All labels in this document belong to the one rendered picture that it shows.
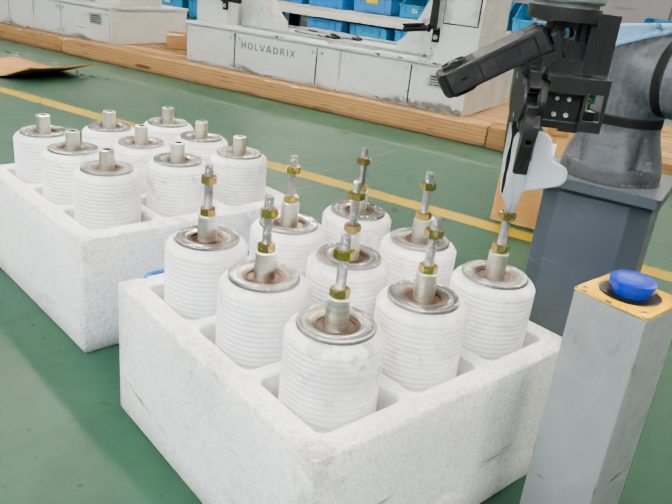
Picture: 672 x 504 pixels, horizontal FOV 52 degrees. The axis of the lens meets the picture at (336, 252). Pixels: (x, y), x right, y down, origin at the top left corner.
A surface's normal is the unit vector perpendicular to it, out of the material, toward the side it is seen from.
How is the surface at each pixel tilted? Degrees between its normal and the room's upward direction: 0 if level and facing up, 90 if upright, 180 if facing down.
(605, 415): 90
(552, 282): 90
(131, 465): 0
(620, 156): 73
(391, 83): 90
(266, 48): 90
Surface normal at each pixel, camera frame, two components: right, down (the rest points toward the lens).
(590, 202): -0.53, 0.27
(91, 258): 0.67, 0.34
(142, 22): 0.84, 0.28
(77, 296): -0.73, 0.19
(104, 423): 0.10, -0.92
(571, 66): -0.07, 0.37
